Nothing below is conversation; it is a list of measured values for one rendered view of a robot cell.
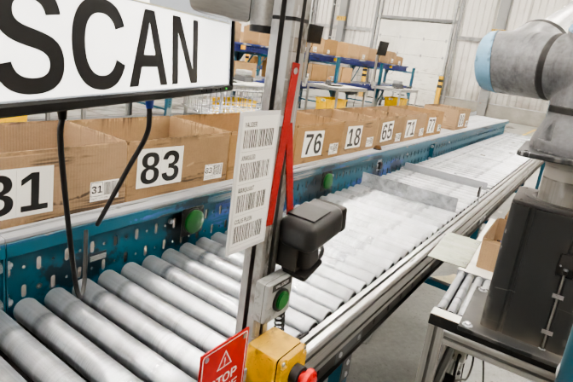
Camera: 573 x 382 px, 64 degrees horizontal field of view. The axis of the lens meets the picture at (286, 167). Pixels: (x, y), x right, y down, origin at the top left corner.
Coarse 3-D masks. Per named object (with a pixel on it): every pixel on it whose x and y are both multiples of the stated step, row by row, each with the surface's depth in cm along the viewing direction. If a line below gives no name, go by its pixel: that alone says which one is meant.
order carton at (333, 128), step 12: (300, 120) 226; (312, 120) 223; (324, 120) 219; (336, 120) 215; (300, 132) 184; (336, 132) 209; (300, 144) 186; (324, 144) 202; (300, 156) 188; (312, 156) 196; (324, 156) 205
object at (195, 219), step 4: (192, 212) 133; (196, 212) 134; (200, 212) 135; (188, 216) 132; (192, 216) 132; (196, 216) 134; (200, 216) 135; (188, 220) 132; (192, 220) 133; (196, 220) 134; (200, 220) 136; (188, 224) 132; (192, 224) 133; (196, 224) 135; (200, 224) 136; (188, 228) 133; (192, 228) 134; (196, 228) 135; (188, 232) 134; (192, 232) 134
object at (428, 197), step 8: (368, 176) 223; (376, 176) 221; (368, 184) 223; (376, 184) 221; (384, 184) 219; (392, 184) 216; (400, 184) 214; (408, 184) 212; (392, 192) 217; (400, 192) 215; (408, 192) 212; (416, 192) 210; (424, 192) 208; (432, 192) 206; (416, 200) 211; (424, 200) 209; (432, 200) 206; (440, 200) 204; (448, 200) 202; (456, 200) 200; (440, 208) 205; (448, 208) 203
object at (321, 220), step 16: (304, 208) 73; (320, 208) 73; (336, 208) 75; (288, 224) 70; (304, 224) 69; (320, 224) 70; (336, 224) 74; (288, 240) 71; (304, 240) 69; (320, 240) 70; (304, 256) 72; (288, 272) 73; (304, 272) 73
